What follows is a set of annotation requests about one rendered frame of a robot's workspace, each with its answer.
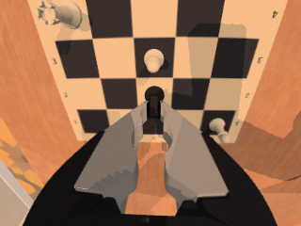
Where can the white pawn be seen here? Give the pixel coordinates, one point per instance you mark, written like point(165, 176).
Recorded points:
point(155, 60)
point(217, 125)

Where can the black and cream chessboard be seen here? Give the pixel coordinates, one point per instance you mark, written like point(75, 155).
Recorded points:
point(214, 54)

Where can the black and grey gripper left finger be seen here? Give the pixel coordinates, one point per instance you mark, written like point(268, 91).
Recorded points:
point(106, 166)

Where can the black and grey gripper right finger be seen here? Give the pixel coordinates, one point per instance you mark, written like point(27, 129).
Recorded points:
point(199, 169)

